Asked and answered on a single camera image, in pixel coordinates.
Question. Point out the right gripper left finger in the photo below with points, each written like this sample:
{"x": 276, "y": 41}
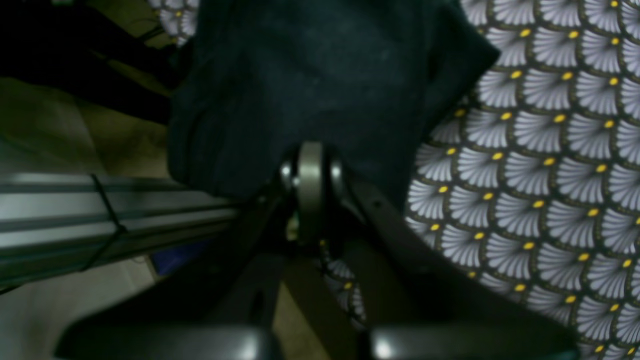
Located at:
{"x": 257, "y": 250}

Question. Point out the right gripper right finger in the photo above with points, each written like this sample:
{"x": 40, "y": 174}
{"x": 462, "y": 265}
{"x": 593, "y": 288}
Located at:
{"x": 386, "y": 257}

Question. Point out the dark navy T-shirt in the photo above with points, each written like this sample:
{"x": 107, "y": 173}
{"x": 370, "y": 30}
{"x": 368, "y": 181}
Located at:
{"x": 369, "y": 78}

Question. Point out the fan-patterned grey tablecloth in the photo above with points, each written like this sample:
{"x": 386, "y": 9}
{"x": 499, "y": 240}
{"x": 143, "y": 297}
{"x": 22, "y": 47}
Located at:
{"x": 530, "y": 185}

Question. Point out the aluminium table frame rail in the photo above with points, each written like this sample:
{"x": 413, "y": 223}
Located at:
{"x": 56, "y": 224}

